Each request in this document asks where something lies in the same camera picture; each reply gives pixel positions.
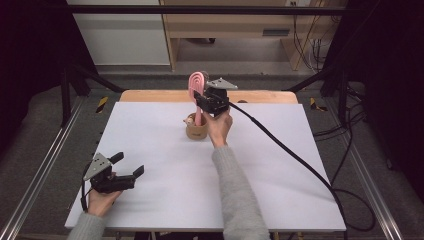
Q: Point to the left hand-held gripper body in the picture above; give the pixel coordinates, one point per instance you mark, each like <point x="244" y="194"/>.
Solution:
<point x="111" y="183"/>

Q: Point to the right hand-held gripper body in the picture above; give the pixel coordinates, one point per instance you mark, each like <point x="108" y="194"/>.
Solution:
<point x="215" y="101"/>

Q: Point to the pink hairbrush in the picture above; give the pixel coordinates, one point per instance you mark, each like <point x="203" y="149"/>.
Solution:
<point x="195" y="83"/>

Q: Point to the brown cup with animal figure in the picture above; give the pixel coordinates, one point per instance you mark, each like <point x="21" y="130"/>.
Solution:
<point x="196" y="133"/>

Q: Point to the person's left hand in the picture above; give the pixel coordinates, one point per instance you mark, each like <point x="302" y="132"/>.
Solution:
<point x="100" y="203"/>

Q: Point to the person's right hand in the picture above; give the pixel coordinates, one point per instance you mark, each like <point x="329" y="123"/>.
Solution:
<point x="218" y="128"/>

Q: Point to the white table cover board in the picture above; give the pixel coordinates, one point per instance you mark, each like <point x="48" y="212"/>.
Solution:
<point x="166" y="173"/>

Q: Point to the wooden table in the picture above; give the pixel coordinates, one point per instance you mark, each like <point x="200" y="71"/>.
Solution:
<point x="160" y="96"/>

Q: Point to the yellow black tape marker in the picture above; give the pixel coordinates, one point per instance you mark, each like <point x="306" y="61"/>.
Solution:
<point x="102" y="104"/>
<point x="313" y="104"/>

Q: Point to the light wooden desk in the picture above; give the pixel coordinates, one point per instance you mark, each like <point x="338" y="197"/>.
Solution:
<point x="226" y="25"/>

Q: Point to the black metal stand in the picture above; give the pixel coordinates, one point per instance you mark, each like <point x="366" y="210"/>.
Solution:
<point x="342" y="96"/>
<point x="65" y="96"/>

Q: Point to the white cabinet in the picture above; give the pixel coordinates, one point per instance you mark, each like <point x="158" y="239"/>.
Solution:
<point x="123" y="36"/>

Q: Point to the dark curtain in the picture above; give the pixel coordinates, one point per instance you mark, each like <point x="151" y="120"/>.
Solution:
<point x="30" y="50"/>
<point x="393" y="83"/>

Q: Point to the aluminium rail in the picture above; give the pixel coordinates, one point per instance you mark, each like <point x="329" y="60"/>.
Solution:
<point x="370" y="180"/>
<point x="40" y="166"/>

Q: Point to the black horizontal frame bar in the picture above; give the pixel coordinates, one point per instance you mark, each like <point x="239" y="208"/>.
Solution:
<point x="166" y="10"/>

